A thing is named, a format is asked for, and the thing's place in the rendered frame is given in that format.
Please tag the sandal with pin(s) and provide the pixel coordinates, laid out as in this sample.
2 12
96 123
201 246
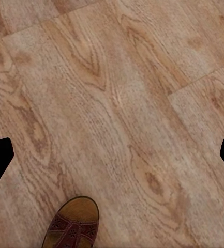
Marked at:
75 225

